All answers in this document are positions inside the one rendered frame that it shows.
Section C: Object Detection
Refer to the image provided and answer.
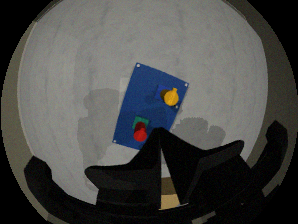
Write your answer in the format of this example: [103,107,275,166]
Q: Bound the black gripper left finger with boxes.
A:
[84,128,162,209]

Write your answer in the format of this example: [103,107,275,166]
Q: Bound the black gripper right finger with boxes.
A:
[158,127,245,205]

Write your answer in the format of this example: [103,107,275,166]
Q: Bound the blue circuit board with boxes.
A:
[112,63,189,149]

